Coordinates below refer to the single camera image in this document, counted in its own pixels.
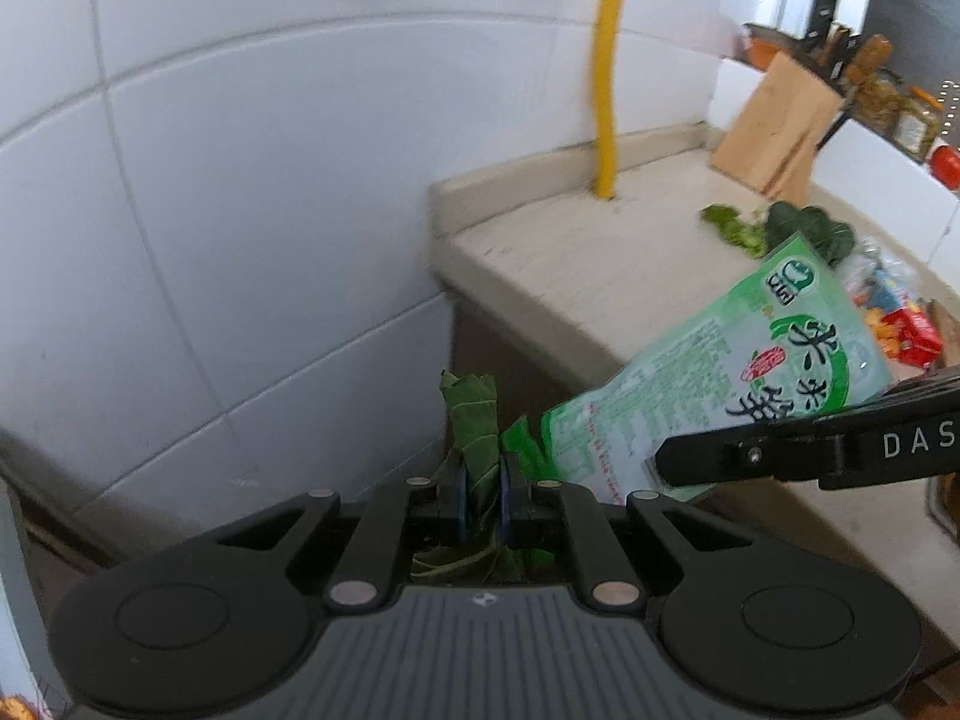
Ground light green leafy stalk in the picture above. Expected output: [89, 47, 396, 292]
[700, 202, 767, 257]

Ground black handled scissors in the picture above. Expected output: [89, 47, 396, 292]
[814, 101, 853, 152]

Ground wooden knife block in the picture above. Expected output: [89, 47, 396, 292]
[709, 51, 845, 200]

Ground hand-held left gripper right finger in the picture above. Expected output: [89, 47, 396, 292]
[497, 454, 752, 612]

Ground yellow pipe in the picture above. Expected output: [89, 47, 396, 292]
[585, 0, 635, 200]

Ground metal bowl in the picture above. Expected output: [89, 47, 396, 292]
[744, 22, 785, 67]

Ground white appliance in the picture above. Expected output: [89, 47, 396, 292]
[0, 480, 47, 720]

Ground green snack packet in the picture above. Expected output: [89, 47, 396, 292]
[540, 232, 895, 503]

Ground dark green vegetable leaf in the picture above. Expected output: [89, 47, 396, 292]
[763, 200, 857, 269]
[411, 369, 557, 587]

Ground red tomato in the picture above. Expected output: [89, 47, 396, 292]
[930, 144, 960, 193]

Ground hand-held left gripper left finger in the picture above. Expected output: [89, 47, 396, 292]
[216, 463, 473, 612]

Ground red carton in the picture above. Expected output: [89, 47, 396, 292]
[892, 302, 944, 370]

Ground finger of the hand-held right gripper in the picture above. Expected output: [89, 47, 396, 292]
[649, 415, 824, 490]
[831, 367, 960, 416]

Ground glass jar of green pickles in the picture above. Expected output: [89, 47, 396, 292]
[892, 86, 940, 160]

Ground wooden handled kitchen knife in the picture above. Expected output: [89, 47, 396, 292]
[847, 34, 894, 88]

